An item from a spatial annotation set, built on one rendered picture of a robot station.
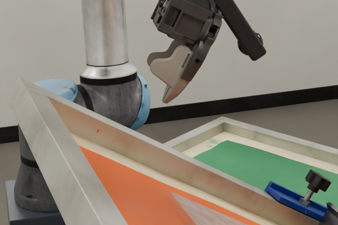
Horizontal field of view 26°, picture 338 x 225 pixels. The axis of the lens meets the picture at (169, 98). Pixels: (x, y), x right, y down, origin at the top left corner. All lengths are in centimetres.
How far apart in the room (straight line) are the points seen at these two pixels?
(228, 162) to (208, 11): 127
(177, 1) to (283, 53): 442
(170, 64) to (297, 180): 117
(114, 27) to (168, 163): 38
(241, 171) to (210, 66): 302
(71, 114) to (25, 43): 368
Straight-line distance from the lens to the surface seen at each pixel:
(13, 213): 146
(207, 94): 521
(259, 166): 221
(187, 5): 99
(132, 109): 146
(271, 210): 126
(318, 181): 129
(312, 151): 229
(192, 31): 101
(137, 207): 90
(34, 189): 145
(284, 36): 536
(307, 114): 537
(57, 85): 143
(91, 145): 106
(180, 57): 102
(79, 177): 76
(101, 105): 143
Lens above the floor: 188
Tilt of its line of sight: 20 degrees down
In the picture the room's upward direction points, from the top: straight up
